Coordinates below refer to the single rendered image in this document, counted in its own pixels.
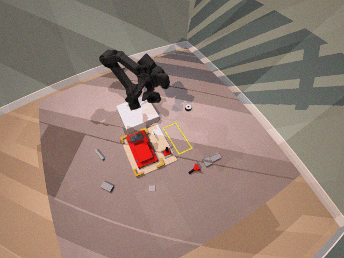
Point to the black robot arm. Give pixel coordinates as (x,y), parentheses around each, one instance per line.
(110,58)

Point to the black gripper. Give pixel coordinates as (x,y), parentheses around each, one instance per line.
(146,79)

